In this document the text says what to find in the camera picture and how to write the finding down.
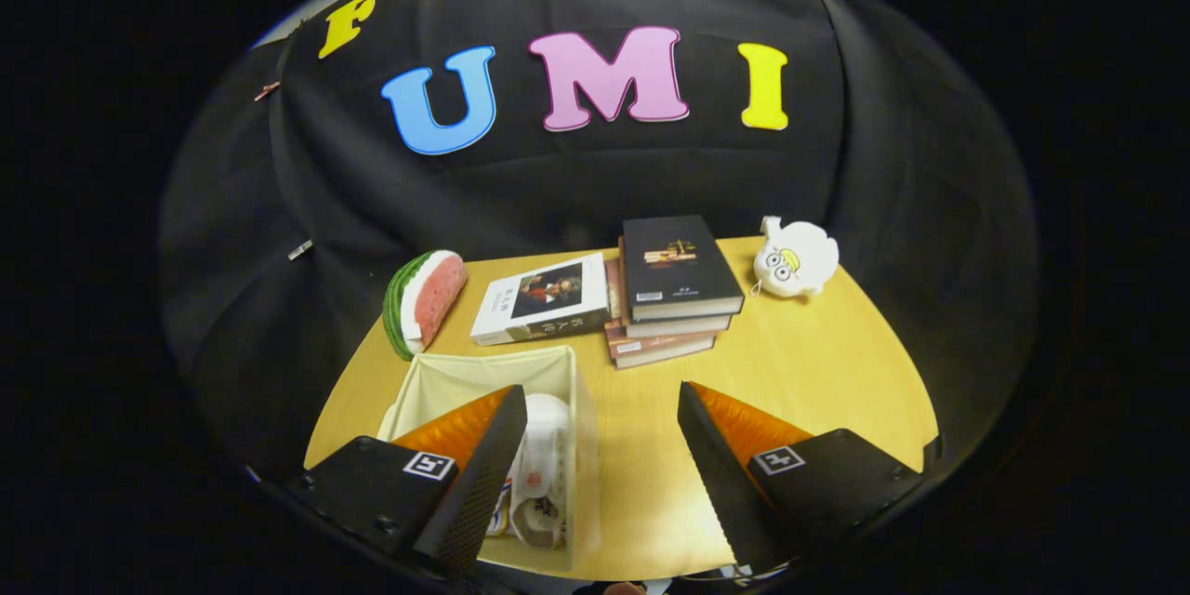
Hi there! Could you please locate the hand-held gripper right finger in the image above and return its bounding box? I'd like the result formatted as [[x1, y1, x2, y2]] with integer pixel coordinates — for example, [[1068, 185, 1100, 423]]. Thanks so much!
[[677, 381, 926, 577]]

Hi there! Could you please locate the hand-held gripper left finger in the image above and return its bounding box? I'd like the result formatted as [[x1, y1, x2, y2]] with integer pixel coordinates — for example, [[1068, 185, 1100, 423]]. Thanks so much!
[[286, 385, 529, 580]]

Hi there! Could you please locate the beige fabric storage box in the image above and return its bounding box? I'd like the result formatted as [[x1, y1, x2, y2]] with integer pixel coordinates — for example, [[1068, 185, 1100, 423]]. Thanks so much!
[[377, 346, 602, 574]]

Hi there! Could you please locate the brown book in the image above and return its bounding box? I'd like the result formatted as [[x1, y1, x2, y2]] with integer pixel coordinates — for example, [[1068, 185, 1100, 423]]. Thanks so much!
[[604, 258, 718, 370]]

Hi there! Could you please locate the grey book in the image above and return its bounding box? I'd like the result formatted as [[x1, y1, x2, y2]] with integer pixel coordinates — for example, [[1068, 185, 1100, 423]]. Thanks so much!
[[624, 311, 735, 340]]

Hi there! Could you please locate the white portrait cover book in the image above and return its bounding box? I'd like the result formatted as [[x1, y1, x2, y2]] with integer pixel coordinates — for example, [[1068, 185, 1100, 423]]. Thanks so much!
[[469, 252, 612, 347]]

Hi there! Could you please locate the watermelon slice toy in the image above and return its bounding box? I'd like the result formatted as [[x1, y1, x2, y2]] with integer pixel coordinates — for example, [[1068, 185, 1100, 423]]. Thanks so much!
[[382, 249, 468, 361]]

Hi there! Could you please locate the black hardcover book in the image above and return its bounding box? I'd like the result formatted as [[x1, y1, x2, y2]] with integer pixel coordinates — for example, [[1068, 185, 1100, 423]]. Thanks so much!
[[621, 215, 746, 323]]

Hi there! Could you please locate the white plush toy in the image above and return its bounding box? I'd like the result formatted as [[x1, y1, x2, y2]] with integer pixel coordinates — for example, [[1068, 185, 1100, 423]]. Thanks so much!
[[751, 216, 840, 300]]

